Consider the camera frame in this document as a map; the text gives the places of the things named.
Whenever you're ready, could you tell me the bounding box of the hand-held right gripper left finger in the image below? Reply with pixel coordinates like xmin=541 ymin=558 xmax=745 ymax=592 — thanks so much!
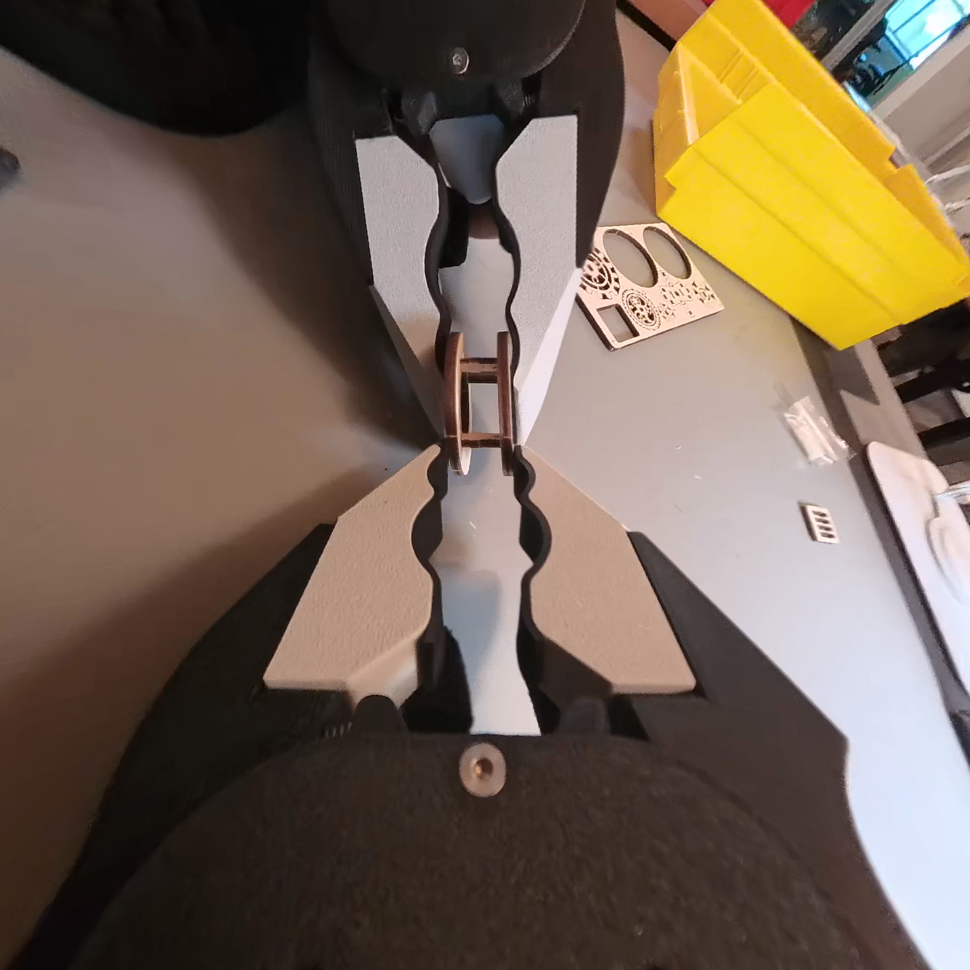
xmin=261 ymin=443 xmax=448 ymax=709

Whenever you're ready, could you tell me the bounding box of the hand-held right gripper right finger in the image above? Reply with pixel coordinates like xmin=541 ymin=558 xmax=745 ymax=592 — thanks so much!
xmin=514 ymin=446 xmax=698 ymax=697

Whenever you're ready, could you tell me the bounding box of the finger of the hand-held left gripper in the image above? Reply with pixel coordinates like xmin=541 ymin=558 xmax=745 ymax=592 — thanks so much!
xmin=355 ymin=135 xmax=457 ymax=448
xmin=494 ymin=112 xmax=586 ymax=450

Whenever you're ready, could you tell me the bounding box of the wooden spool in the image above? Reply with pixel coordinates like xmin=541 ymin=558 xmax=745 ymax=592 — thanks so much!
xmin=442 ymin=331 xmax=518 ymax=477

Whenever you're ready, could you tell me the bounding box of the laser-cut wooden sheet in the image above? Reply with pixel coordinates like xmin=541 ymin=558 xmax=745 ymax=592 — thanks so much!
xmin=574 ymin=221 xmax=725 ymax=353

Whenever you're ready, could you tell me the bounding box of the yellow plastic bin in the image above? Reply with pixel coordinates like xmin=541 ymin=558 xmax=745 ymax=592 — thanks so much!
xmin=652 ymin=0 xmax=970 ymax=352

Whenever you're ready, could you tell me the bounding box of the small slotted wooden piece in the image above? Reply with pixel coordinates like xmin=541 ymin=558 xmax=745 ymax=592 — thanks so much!
xmin=799 ymin=500 xmax=841 ymax=546

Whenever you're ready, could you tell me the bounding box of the clear plastic bag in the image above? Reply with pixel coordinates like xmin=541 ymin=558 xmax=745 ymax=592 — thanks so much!
xmin=779 ymin=389 xmax=851 ymax=466

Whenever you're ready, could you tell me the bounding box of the white flat device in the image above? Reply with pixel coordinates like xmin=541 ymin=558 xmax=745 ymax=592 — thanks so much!
xmin=865 ymin=440 xmax=970 ymax=669

